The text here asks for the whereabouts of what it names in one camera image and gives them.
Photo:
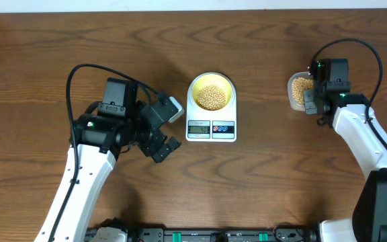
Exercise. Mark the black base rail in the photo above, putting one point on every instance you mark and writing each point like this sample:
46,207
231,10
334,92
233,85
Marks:
117,230

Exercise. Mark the soybeans in bowl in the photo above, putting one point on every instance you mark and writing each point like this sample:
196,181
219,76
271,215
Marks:
211,98

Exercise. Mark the clear plastic container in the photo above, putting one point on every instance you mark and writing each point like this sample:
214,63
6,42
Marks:
293,104

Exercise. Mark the soybeans in container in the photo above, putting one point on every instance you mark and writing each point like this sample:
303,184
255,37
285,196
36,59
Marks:
299,85

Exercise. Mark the yellow plastic bowl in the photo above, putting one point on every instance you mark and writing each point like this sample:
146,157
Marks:
212,79

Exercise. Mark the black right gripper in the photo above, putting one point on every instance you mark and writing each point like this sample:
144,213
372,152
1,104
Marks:
310,106

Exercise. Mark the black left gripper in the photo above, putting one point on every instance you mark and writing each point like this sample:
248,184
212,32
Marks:
150,146

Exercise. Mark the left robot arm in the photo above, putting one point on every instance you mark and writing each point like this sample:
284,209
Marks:
105,131

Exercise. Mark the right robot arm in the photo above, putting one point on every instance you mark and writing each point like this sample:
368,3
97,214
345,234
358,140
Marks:
350,115

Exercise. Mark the white digital kitchen scale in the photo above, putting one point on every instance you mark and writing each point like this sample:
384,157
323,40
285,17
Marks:
211,126

